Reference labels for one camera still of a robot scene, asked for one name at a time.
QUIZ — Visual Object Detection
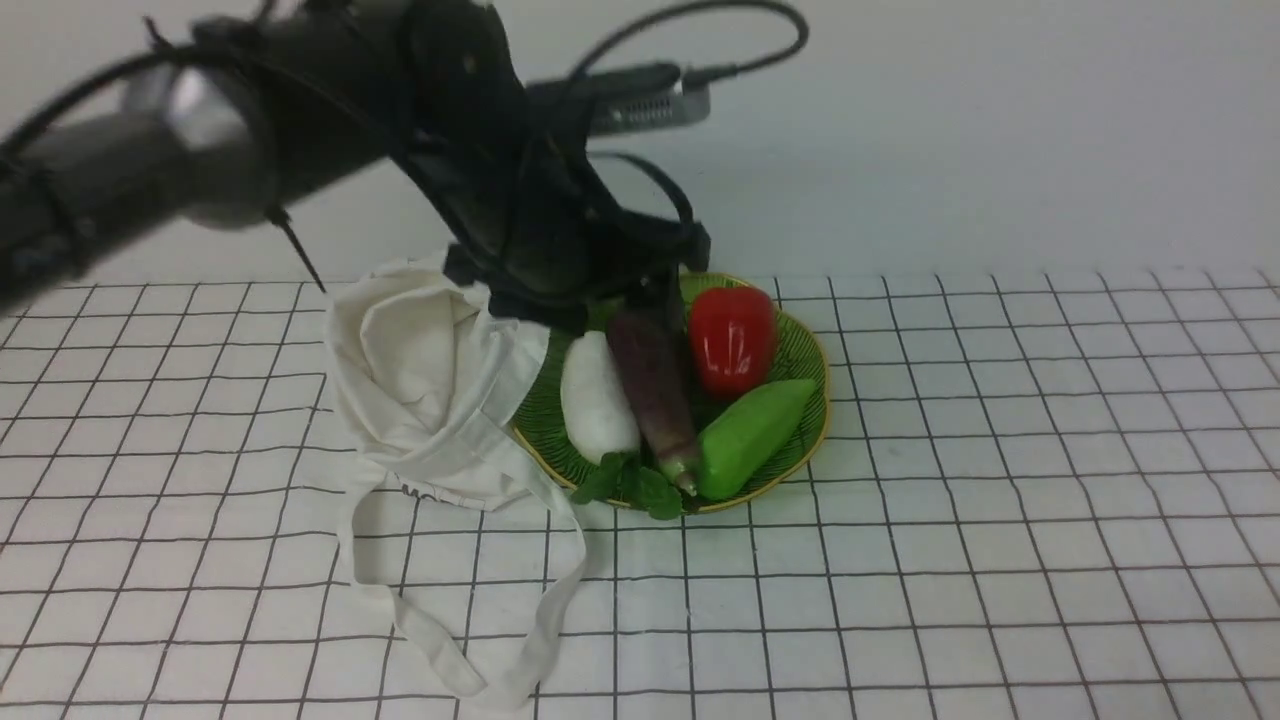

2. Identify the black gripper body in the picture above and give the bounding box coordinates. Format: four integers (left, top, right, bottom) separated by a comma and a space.
411, 60, 710, 333

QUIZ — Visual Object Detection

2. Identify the purple eggplant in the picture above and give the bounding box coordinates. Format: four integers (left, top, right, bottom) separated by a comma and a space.
605, 307, 701, 496

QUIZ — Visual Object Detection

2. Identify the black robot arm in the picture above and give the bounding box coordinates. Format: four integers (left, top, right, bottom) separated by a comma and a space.
3, 1, 710, 333

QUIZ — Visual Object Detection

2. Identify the white cloth tote bag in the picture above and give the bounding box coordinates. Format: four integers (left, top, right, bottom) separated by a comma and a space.
325, 255, 589, 711

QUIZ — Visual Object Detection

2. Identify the white radish with leaves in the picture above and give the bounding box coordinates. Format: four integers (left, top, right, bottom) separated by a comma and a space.
559, 331, 685, 520

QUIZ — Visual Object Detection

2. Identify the green woven plastic basket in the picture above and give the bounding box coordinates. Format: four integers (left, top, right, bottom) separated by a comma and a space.
513, 310, 829, 514

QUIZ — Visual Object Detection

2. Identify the red bell pepper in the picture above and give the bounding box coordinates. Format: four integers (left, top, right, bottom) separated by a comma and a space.
687, 286, 778, 401

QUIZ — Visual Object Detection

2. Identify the green cucumber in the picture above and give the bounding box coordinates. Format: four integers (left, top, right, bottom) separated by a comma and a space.
698, 378, 817, 502

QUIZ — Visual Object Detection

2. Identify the white black grid tablecloth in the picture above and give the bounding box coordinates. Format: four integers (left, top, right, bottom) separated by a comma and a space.
1, 269, 1279, 719

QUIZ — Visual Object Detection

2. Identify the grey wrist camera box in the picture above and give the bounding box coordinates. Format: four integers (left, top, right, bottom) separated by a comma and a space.
588, 85, 712, 138

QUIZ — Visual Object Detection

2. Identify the black camera cable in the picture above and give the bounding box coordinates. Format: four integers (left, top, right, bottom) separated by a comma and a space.
570, 0, 809, 91

